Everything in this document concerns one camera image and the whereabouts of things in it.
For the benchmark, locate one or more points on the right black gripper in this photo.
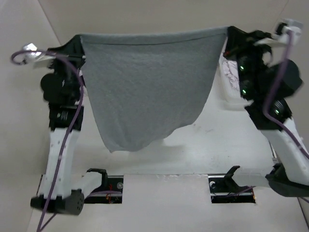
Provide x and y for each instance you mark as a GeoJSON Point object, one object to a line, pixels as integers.
{"type": "Point", "coordinates": [238, 41]}

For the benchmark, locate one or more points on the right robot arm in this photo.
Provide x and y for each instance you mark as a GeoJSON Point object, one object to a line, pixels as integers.
{"type": "Point", "coordinates": [266, 78]}

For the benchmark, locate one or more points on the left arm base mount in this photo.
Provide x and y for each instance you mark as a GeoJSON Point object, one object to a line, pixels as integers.
{"type": "Point", "coordinates": [109, 192]}

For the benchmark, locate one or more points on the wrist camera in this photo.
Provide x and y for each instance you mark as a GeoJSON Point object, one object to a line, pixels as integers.
{"type": "Point", "coordinates": [37, 59]}
{"type": "Point", "coordinates": [287, 32]}

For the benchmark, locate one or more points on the grey tank top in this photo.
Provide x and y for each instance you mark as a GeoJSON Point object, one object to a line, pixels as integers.
{"type": "Point", "coordinates": [142, 87]}

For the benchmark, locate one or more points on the white plastic basket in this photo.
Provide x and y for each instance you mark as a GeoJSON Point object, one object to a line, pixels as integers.
{"type": "Point", "coordinates": [233, 100]}

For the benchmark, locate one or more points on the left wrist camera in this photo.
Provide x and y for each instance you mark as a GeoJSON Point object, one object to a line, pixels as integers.
{"type": "Point", "coordinates": [37, 59]}

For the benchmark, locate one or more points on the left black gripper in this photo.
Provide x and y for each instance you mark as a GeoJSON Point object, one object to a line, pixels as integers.
{"type": "Point", "coordinates": [73, 48]}

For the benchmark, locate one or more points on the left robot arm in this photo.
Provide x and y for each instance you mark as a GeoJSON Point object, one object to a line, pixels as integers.
{"type": "Point", "coordinates": [57, 195]}

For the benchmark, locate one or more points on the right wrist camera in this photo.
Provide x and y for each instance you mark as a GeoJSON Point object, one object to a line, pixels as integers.
{"type": "Point", "coordinates": [287, 32]}

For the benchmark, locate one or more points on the crumpled pink tank top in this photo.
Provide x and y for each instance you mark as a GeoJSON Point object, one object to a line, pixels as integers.
{"type": "Point", "coordinates": [230, 70]}

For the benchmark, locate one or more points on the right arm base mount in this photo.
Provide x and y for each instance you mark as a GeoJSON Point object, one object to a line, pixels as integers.
{"type": "Point", "coordinates": [223, 189]}

